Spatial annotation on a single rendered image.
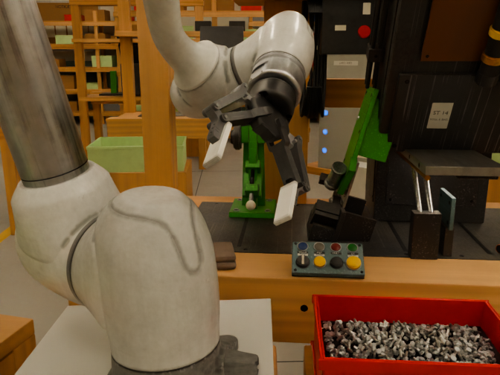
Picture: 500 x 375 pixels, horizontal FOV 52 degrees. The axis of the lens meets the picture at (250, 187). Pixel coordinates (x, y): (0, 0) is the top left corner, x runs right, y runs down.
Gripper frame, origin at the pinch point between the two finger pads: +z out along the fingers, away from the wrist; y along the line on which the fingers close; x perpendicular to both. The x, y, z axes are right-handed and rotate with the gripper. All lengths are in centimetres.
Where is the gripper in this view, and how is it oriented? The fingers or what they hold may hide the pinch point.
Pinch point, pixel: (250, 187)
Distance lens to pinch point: 68.8
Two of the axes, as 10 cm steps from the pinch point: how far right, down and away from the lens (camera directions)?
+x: 7.0, -3.8, -6.1
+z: -1.9, 7.3, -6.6
